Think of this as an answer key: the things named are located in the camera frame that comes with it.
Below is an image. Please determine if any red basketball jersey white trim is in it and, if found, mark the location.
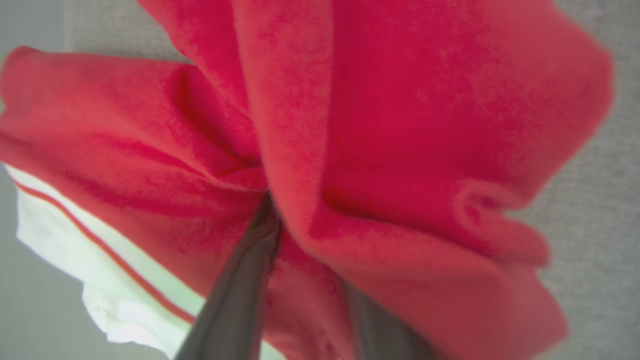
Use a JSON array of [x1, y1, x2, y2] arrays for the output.
[[0, 0, 616, 360]]

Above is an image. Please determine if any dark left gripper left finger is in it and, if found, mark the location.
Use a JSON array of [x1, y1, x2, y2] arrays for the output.
[[174, 192, 282, 360]]

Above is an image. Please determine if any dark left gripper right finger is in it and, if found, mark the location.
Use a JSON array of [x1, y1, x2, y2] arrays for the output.
[[345, 286, 439, 360]]

